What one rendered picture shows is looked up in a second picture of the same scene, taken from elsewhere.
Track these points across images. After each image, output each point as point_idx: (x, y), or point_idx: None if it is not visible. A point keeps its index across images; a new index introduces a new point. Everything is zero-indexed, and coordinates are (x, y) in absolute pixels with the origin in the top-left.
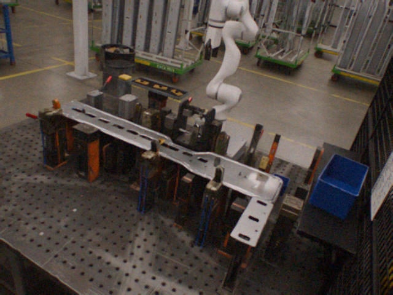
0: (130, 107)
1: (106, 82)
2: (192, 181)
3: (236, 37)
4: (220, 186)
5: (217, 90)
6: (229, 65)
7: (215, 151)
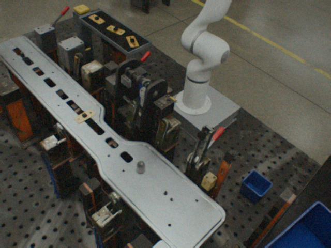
0: (71, 56)
1: (61, 13)
2: (96, 190)
3: None
4: (115, 218)
5: (192, 42)
6: (213, 8)
7: (155, 142)
